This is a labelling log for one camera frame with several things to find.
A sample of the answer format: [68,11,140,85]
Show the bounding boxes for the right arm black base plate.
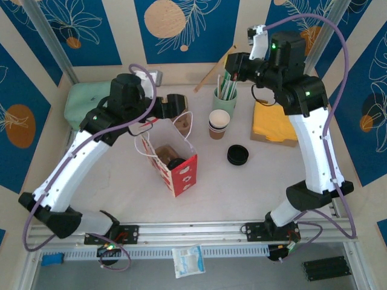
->
[241,221,302,242]

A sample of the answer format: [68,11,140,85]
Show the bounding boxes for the yellow paper napkins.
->
[253,101,299,142]

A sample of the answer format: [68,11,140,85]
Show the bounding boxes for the aluminium frame post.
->
[21,0,80,86]
[302,0,353,88]

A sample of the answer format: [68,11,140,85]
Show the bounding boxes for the paper cup stack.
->
[207,109,231,140]

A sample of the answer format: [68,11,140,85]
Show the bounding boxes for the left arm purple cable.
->
[23,63,157,272]

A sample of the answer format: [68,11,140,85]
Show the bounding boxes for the black ribbed block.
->
[301,256,353,282]

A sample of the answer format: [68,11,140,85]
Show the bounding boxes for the red white paper bag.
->
[134,111,199,198]

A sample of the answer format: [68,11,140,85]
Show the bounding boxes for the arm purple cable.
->
[264,13,357,263]
[23,63,157,272]

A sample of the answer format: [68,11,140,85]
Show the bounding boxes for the white slotted cable duct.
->
[39,245,270,261]

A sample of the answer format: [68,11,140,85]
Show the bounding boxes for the mint green zip pouch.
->
[64,80,113,131]

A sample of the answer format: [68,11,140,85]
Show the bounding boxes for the white blue wipe packet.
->
[171,243,206,279]

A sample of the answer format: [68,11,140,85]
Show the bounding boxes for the wooden stir stick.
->
[193,45,238,93]

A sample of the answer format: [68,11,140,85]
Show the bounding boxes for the mint green holder cup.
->
[212,86,238,114]

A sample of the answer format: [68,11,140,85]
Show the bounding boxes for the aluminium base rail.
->
[25,219,359,247]

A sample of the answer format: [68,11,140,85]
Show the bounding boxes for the black lid stack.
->
[227,144,250,166]

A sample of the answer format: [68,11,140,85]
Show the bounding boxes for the cardboard napkin box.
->
[249,99,300,148]

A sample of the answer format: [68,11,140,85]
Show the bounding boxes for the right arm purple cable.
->
[264,13,357,263]

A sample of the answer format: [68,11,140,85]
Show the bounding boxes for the blue tape piece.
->
[41,253,64,267]

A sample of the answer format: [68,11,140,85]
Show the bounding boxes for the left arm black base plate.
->
[83,224,140,246]

